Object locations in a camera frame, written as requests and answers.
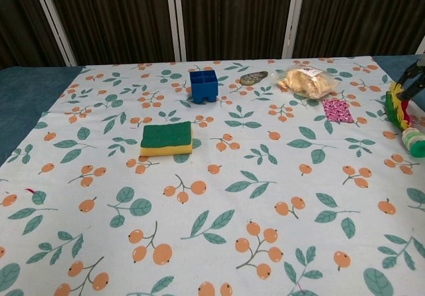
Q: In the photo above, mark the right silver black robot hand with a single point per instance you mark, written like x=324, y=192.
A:
x=413, y=83

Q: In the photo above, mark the yellow green toy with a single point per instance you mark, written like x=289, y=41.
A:
x=403, y=117

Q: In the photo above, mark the floral fruit print tablecloth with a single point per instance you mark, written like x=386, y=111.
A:
x=212, y=193

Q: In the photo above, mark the pink patterned packet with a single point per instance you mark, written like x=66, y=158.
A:
x=338, y=111

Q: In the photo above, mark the dark folding screen panel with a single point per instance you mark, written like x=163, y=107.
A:
x=358, y=14
x=232, y=14
x=20, y=20
x=113, y=17

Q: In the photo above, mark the clear bag of crackers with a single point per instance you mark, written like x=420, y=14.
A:
x=305, y=82

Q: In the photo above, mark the oval metal trinket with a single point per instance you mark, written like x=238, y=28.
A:
x=253, y=78

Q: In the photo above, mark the blue cube block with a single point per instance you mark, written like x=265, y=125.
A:
x=203, y=87

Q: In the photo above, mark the green and yellow sponge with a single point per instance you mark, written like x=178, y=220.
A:
x=166, y=135

